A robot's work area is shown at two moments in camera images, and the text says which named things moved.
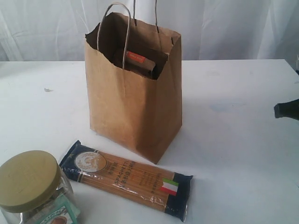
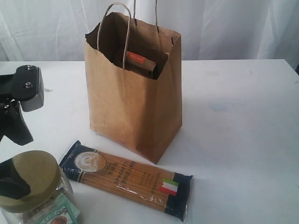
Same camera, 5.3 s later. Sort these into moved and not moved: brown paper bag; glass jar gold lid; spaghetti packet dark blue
Moved: glass jar gold lid
Not moved: spaghetti packet dark blue; brown paper bag
